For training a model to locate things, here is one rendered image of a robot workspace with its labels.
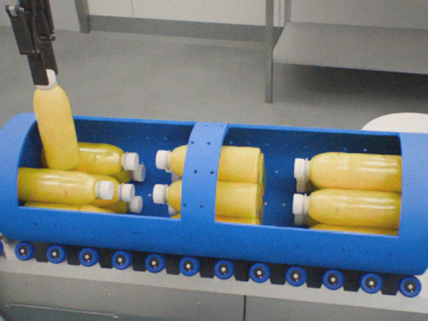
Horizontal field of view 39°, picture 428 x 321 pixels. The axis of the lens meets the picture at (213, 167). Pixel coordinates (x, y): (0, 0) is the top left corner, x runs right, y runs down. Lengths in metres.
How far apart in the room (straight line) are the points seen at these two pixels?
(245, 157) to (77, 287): 0.49
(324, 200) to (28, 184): 0.61
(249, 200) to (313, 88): 2.90
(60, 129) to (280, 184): 0.51
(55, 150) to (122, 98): 2.77
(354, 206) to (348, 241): 0.07
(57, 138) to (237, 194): 0.39
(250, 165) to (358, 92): 2.87
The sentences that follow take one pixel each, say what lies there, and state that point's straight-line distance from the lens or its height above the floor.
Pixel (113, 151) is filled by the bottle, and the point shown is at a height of 1.14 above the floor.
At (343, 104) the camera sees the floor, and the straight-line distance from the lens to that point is 3.89.
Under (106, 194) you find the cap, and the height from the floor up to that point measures 1.12.
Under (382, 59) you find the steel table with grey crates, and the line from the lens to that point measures 3.82.
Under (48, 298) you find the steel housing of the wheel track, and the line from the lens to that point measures 1.47.
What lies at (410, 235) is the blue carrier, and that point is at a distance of 1.16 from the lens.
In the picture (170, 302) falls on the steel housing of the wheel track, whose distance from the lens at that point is 1.37.
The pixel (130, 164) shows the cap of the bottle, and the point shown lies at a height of 1.12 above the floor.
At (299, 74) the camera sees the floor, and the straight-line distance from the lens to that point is 4.24.
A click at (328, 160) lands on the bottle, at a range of 1.21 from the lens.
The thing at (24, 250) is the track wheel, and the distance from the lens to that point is 1.42.
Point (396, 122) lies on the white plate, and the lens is 1.67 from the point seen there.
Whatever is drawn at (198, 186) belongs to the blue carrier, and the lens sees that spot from 1.16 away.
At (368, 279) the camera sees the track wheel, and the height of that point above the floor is 0.97.
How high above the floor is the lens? 1.87
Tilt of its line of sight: 35 degrees down
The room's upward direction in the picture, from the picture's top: 3 degrees counter-clockwise
